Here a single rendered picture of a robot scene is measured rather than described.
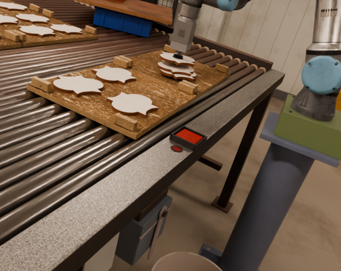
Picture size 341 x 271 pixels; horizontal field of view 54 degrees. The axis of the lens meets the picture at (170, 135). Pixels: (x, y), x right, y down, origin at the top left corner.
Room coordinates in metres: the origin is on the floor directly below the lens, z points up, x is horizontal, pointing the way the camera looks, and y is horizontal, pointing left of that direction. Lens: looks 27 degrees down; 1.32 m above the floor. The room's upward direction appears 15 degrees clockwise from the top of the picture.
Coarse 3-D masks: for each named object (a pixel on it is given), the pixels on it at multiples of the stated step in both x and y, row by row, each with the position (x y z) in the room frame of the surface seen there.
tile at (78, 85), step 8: (56, 80) 0.88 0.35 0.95; (64, 80) 0.89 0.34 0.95; (72, 80) 0.91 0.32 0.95; (80, 80) 0.93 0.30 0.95; (88, 80) 0.94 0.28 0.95; (96, 80) 0.96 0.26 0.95; (56, 88) 0.84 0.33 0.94; (64, 88) 0.84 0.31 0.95; (72, 88) 0.85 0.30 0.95; (80, 88) 0.87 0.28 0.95; (88, 88) 0.88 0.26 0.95; (96, 88) 0.90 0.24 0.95
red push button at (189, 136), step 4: (180, 132) 0.80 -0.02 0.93; (184, 132) 0.81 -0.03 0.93; (188, 132) 0.82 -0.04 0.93; (192, 132) 0.82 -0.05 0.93; (180, 136) 0.78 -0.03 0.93; (184, 136) 0.79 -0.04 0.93; (188, 136) 0.79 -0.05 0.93; (192, 136) 0.80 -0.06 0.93; (196, 136) 0.81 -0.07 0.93; (200, 136) 0.81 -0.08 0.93; (188, 140) 0.77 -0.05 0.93; (192, 140) 0.78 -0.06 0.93; (196, 140) 0.78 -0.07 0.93
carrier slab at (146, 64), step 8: (136, 56) 1.37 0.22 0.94; (144, 56) 1.40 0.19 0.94; (152, 56) 1.43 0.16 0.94; (136, 64) 1.26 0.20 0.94; (144, 64) 1.29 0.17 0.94; (152, 64) 1.32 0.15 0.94; (200, 64) 1.52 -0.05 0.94; (144, 72) 1.19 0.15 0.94; (152, 72) 1.22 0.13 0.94; (200, 72) 1.39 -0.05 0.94; (208, 72) 1.43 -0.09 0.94; (216, 72) 1.46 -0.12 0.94; (160, 80) 1.16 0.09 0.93; (168, 80) 1.18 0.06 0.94; (176, 80) 1.20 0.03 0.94; (200, 80) 1.28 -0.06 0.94; (208, 80) 1.31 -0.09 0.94; (216, 80) 1.34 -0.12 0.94; (200, 88) 1.19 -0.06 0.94; (208, 88) 1.22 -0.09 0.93
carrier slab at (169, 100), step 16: (112, 64) 1.19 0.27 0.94; (48, 80) 0.89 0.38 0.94; (144, 80) 1.11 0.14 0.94; (48, 96) 0.80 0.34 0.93; (64, 96) 0.81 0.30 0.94; (80, 96) 0.84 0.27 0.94; (96, 96) 0.87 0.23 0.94; (112, 96) 0.90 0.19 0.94; (160, 96) 1.00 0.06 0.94; (176, 96) 1.04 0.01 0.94; (192, 96) 1.08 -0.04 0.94; (80, 112) 0.77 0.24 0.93; (96, 112) 0.77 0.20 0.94; (112, 112) 0.80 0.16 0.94; (160, 112) 0.88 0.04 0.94; (112, 128) 0.73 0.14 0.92; (144, 128) 0.76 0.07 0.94
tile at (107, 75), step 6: (96, 72) 1.04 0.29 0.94; (102, 72) 1.04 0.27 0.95; (108, 72) 1.06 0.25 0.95; (114, 72) 1.07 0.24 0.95; (120, 72) 1.09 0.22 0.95; (126, 72) 1.11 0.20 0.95; (102, 78) 0.99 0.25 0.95; (108, 78) 1.01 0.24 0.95; (114, 78) 1.02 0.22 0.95; (120, 78) 1.04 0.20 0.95; (126, 78) 1.05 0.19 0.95; (132, 78) 1.07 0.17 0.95
